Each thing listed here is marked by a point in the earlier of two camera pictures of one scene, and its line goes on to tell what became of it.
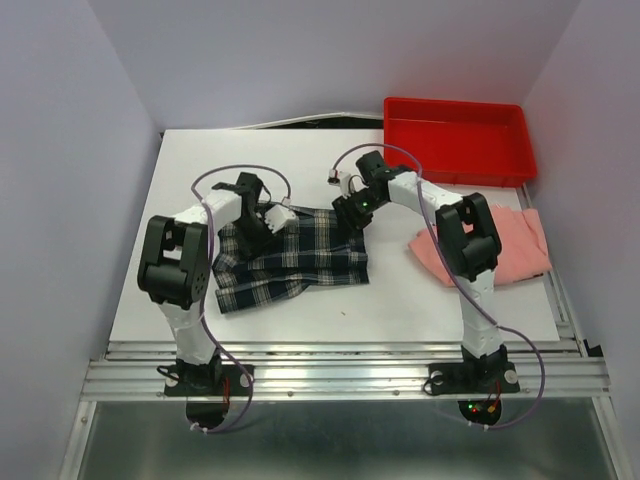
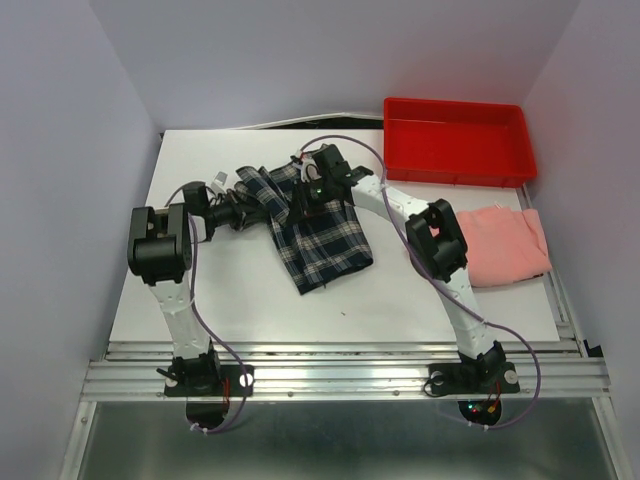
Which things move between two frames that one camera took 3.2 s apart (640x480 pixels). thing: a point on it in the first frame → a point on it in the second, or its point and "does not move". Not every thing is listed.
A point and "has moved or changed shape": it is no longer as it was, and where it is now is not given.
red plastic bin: (460, 142) does not move
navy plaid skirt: (318, 249) has moved or changed shape
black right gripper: (343, 206) → (300, 206)
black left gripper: (253, 249) → (243, 219)
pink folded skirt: (523, 254) does not move
